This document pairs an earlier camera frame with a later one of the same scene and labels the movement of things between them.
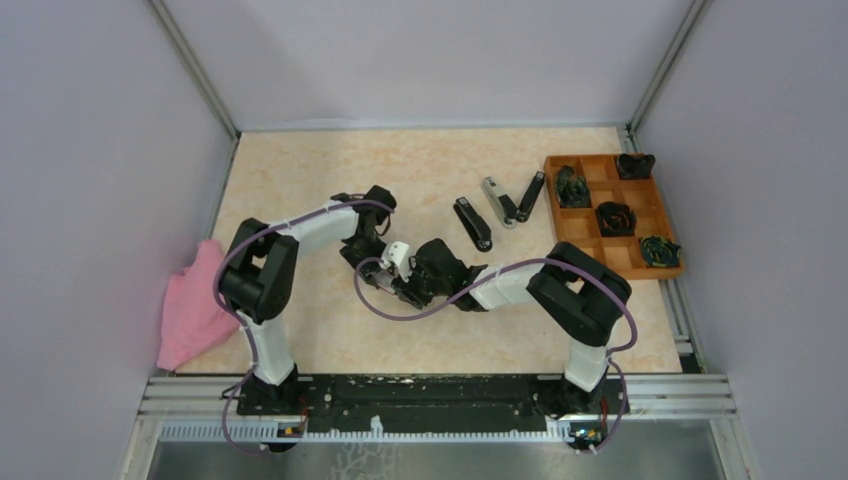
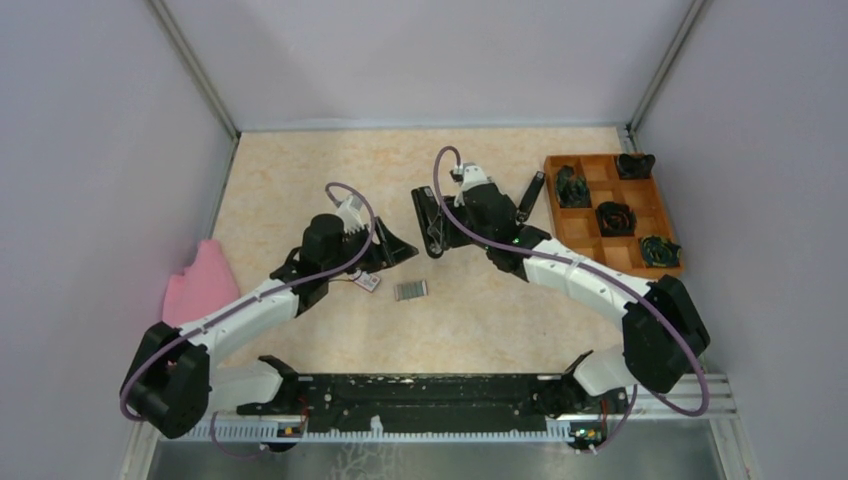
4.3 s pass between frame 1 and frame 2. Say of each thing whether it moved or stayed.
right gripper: moved
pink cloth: stayed
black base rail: stayed
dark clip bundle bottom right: stayed
